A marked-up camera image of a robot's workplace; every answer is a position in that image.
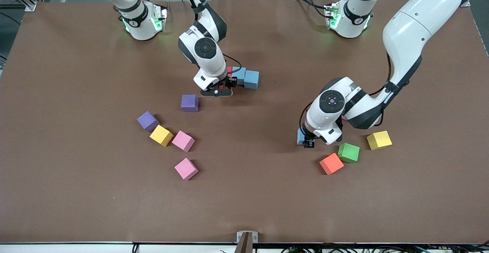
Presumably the green foam block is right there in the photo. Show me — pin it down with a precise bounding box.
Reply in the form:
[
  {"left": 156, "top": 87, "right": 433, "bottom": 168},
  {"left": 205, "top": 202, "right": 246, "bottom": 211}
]
[{"left": 338, "top": 143, "right": 361, "bottom": 164}]

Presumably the orange foam block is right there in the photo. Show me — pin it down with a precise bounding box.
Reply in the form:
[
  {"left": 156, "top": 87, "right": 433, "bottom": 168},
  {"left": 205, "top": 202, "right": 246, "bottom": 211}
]
[{"left": 319, "top": 153, "right": 345, "bottom": 175}]

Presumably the purple foam block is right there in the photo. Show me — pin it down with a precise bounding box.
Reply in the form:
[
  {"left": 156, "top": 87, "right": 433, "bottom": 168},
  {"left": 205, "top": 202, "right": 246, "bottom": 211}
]
[
  {"left": 137, "top": 111, "right": 160, "bottom": 133},
  {"left": 181, "top": 94, "right": 199, "bottom": 113}
]

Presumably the yellow foam block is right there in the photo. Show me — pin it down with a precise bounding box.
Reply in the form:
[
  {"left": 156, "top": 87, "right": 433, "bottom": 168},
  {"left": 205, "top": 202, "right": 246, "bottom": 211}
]
[
  {"left": 366, "top": 131, "right": 393, "bottom": 151},
  {"left": 149, "top": 125, "right": 174, "bottom": 147}
]

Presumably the brown table cover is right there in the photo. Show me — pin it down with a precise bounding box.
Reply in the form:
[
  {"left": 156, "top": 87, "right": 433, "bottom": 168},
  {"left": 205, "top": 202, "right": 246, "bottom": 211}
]
[{"left": 0, "top": 0, "right": 489, "bottom": 244}]

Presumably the white table edge strip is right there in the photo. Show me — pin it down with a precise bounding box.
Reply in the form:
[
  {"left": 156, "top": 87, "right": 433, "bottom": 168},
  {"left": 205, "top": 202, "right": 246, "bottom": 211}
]
[{"left": 0, "top": 242, "right": 489, "bottom": 253}]

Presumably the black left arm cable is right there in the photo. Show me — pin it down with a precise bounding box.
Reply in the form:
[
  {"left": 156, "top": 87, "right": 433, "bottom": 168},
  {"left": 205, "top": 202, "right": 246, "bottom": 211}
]
[{"left": 299, "top": 52, "right": 394, "bottom": 131}]

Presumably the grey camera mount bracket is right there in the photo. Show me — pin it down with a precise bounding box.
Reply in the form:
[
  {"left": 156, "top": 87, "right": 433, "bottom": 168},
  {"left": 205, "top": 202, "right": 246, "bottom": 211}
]
[{"left": 236, "top": 231, "right": 259, "bottom": 253}]

